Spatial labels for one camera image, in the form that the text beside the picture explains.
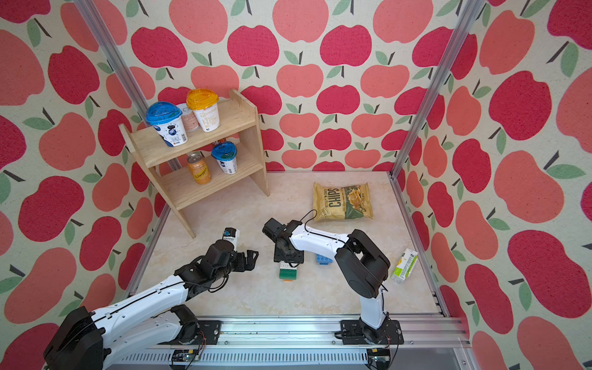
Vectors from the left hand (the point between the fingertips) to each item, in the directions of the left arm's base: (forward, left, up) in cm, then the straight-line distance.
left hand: (250, 257), depth 83 cm
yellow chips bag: (+27, -33, 0) cm, 43 cm away
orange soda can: (+24, +18, +23) cm, 38 cm away
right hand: (+1, -13, -7) cm, 15 cm away
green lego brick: (-4, -14, -5) cm, 15 cm away
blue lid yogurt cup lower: (+31, +10, +23) cm, 39 cm away
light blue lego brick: (+1, -27, -5) cm, 28 cm away
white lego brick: (-3, -13, +1) cm, 13 cm away
